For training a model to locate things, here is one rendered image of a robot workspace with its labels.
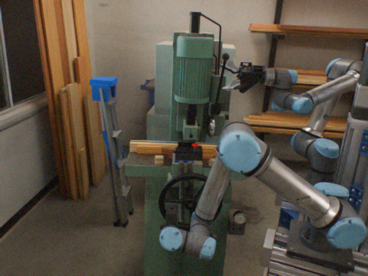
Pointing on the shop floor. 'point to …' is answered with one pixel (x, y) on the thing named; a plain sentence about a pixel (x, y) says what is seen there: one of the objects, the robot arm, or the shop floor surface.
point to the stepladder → (104, 89)
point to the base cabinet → (183, 268)
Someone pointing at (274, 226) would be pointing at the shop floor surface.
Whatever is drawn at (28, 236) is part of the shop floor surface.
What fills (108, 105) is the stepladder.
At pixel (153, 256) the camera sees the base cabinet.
